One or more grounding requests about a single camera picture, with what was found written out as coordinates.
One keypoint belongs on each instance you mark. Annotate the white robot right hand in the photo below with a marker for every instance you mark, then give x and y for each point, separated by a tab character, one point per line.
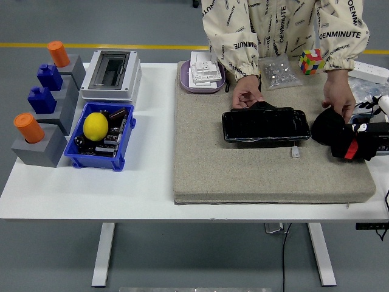
383	105

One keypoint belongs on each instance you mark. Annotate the grey-brown mat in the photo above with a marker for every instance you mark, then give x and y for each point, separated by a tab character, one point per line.
243	176

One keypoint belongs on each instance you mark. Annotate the black glossy panel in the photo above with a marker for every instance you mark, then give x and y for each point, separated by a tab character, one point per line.
264	126

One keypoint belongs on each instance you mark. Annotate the blue block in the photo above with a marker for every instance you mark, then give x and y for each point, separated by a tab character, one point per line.
50	77
42	100

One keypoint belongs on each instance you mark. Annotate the black round knob part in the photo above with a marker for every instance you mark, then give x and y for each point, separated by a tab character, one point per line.
79	142

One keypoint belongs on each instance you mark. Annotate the pale tray of electronic parts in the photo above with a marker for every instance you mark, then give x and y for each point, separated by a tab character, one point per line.
383	146

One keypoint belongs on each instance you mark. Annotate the grey block holder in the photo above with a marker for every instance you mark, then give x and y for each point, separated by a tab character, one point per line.
65	112
70	88
76	70
45	152

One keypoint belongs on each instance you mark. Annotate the grey box under table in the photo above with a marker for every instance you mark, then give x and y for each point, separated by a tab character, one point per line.
275	228

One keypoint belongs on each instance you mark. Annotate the dark circuit board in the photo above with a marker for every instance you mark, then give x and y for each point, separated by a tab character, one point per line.
108	146

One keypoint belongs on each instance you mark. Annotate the person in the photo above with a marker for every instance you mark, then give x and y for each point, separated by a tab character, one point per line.
273	24

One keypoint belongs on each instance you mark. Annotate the clear bags of small parts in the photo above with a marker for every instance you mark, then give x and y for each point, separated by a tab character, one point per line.
364	88

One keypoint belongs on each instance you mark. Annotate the clear bag of metal nuts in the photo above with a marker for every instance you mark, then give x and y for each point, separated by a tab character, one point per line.
278	74

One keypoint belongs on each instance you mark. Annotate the white socket plate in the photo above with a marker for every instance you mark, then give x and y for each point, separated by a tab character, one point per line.
208	71

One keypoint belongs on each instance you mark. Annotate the orange cylinder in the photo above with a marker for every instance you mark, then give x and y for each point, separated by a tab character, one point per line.
58	54
28	127

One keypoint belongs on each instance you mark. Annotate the white power strip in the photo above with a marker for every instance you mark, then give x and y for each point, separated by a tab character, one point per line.
370	71

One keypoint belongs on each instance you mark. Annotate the blue plastic bin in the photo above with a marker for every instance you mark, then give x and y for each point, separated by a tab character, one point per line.
91	159

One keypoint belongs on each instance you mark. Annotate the grey electrical enclosure box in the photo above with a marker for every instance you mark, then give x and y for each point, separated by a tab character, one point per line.
109	91

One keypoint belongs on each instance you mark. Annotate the black table control panel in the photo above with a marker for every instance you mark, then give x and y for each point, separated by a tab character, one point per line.
372	226

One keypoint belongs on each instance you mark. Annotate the brown cylindrical capacitor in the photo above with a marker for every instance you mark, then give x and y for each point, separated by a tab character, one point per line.
118	113

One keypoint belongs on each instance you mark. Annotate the black chair wheel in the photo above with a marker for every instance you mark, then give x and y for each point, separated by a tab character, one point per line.
195	3

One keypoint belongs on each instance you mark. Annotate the small white connector plug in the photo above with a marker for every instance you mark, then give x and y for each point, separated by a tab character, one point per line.
295	152

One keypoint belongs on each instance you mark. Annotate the colourful puzzle cube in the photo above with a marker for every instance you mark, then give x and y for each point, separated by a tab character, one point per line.
310	62

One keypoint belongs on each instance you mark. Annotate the person's left hand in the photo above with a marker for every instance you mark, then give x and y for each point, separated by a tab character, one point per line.
338	91

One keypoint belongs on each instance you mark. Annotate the black rag with red stripe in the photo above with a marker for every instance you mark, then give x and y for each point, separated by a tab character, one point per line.
325	127

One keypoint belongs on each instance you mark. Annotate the yellow lemon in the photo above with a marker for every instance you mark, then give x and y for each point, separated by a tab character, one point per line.
95	126

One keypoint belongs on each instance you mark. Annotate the person's right hand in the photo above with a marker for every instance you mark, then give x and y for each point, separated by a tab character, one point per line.
246	85

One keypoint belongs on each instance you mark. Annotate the purple oval tray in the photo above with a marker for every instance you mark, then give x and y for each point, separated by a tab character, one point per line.
183	82

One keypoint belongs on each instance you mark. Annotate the white table leg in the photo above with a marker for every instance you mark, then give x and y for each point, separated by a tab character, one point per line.
323	255
103	255

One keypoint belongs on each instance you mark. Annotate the white flat cover plate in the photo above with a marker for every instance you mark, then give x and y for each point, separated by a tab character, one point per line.
197	85

